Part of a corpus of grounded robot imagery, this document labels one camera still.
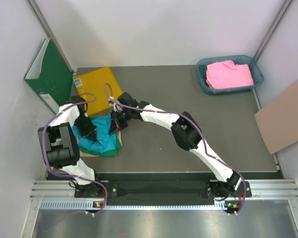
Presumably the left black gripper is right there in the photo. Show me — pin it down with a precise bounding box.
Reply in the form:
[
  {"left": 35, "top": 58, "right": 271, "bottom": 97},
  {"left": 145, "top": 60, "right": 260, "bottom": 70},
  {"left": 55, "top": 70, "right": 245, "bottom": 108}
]
[{"left": 74, "top": 114, "right": 96, "bottom": 142}]

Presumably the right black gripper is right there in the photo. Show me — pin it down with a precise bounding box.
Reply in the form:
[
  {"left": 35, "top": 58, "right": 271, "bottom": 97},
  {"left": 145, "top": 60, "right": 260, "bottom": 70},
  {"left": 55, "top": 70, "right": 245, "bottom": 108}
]
[{"left": 110, "top": 108, "right": 133, "bottom": 135}]

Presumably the teal t shirt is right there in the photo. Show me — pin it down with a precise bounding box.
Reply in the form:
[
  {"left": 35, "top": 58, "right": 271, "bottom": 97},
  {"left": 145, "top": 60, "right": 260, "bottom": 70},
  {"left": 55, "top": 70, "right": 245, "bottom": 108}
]
[{"left": 72, "top": 115, "right": 116, "bottom": 150}]

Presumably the beige cardboard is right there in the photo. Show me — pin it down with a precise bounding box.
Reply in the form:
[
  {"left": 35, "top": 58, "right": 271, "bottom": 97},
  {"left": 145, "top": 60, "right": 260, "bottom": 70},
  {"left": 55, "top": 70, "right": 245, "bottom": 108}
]
[{"left": 79, "top": 132, "right": 122, "bottom": 157}]

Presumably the green t shirt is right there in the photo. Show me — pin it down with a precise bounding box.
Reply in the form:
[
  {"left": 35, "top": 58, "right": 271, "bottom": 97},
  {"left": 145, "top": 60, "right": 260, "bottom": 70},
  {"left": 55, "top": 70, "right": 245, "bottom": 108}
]
[{"left": 79, "top": 132, "right": 122, "bottom": 157}]

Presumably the yellow folder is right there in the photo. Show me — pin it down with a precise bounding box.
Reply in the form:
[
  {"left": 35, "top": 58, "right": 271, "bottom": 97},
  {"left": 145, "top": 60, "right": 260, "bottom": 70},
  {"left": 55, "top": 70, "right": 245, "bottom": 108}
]
[{"left": 73, "top": 67, "right": 123, "bottom": 116}]

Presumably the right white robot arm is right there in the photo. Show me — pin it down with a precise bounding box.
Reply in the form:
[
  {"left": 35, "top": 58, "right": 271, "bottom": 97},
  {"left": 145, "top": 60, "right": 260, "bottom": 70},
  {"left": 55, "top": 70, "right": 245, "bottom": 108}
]
[{"left": 108, "top": 92, "right": 247, "bottom": 200}]

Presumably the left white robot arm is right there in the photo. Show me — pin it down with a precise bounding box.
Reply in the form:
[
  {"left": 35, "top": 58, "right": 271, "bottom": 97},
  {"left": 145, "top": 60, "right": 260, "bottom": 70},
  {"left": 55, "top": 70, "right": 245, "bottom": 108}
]
[{"left": 38, "top": 96, "right": 103, "bottom": 198}]

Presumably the pink t shirt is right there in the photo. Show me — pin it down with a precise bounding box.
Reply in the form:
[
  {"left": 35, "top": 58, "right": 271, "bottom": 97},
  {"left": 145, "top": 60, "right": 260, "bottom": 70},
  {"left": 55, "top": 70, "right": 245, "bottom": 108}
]
[{"left": 206, "top": 60, "right": 254, "bottom": 90}]

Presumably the blue plastic bin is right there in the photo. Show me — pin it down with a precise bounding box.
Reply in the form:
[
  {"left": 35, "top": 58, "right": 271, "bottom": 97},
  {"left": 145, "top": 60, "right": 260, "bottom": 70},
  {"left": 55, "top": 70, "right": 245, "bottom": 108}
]
[{"left": 195, "top": 55, "right": 264, "bottom": 96}]

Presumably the brown cardboard sheet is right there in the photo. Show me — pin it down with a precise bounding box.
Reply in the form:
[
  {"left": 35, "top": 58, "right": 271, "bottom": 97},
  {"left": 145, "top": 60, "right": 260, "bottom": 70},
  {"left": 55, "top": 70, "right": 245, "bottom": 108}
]
[{"left": 254, "top": 80, "right": 298, "bottom": 154}]

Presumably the green ring binder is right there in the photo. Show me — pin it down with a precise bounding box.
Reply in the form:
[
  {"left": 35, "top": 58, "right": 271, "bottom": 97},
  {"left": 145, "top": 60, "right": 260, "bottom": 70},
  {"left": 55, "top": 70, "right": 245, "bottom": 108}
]
[{"left": 24, "top": 39, "right": 73, "bottom": 114}]

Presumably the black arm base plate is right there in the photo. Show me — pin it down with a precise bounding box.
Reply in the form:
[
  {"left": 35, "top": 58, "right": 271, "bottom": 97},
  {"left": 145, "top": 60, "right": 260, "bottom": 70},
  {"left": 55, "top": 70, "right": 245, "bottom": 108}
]
[{"left": 74, "top": 178, "right": 253, "bottom": 199}]

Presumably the grey slotted cable duct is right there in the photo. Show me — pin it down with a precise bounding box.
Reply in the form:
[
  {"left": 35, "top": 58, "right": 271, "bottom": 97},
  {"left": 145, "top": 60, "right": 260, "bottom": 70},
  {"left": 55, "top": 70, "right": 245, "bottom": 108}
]
[{"left": 40, "top": 200, "right": 227, "bottom": 211}]

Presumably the aluminium frame rail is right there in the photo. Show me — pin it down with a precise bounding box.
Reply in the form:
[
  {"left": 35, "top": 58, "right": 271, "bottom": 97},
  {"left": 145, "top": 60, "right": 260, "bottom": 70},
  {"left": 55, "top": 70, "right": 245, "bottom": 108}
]
[{"left": 30, "top": 179, "right": 298, "bottom": 200}]

